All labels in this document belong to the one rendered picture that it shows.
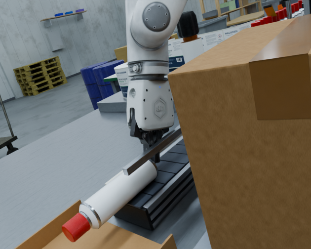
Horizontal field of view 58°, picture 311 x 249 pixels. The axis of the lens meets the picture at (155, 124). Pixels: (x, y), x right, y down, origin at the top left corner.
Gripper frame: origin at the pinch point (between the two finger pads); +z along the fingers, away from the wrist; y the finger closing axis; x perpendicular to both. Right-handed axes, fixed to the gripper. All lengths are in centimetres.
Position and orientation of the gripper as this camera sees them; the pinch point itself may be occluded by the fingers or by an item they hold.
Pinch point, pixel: (151, 153)
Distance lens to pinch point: 59.1
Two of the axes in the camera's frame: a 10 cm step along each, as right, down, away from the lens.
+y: 6.7, -0.9, 7.4
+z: 0.3, 10.0, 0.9
